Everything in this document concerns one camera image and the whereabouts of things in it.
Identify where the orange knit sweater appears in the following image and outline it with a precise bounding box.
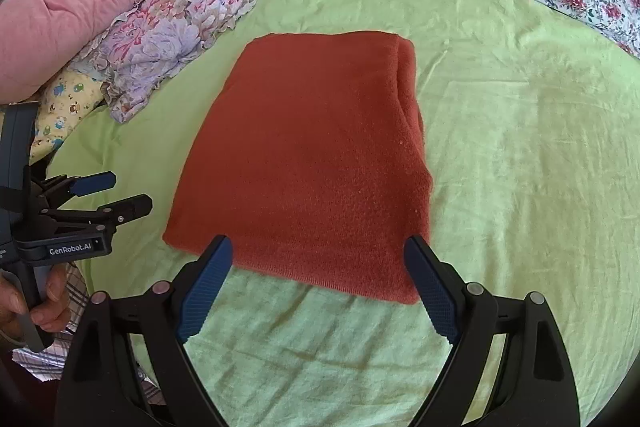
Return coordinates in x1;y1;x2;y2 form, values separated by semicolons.
164;31;432;305

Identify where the person's left hand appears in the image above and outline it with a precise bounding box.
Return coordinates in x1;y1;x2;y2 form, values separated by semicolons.
0;265;74;343

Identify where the plaid checked fabric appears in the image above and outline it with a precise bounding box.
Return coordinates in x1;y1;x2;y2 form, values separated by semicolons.
12;263;166;408

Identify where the yellow cartoon print cloth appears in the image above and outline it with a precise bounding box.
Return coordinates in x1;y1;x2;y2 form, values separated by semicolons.
29;67;103;164

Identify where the purple floral pillow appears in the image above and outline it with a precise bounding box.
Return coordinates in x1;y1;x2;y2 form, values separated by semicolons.
70;0;256;124

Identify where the light green bed sheet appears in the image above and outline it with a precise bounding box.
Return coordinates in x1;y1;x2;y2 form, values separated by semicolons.
49;0;639;426

